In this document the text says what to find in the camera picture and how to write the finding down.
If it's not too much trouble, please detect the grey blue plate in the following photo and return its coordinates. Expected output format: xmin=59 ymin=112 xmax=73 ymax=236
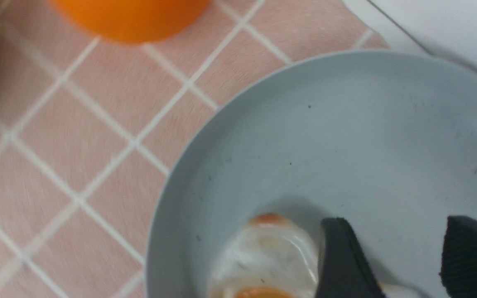
xmin=145 ymin=50 xmax=477 ymax=298

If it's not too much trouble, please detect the fried egg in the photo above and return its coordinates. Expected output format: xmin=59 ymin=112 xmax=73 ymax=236
xmin=206 ymin=213 xmax=422 ymax=298

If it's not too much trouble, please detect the orange fruit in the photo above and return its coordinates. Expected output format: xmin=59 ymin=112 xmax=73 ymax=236
xmin=52 ymin=0 xmax=210 ymax=43

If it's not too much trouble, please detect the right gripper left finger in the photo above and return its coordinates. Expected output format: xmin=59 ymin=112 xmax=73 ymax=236
xmin=316 ymin=217 xmax=386 ymax=298

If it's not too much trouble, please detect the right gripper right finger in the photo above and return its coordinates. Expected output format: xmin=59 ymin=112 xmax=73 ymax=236
xmin=440 ymin=215 xmax=477 ymax=298

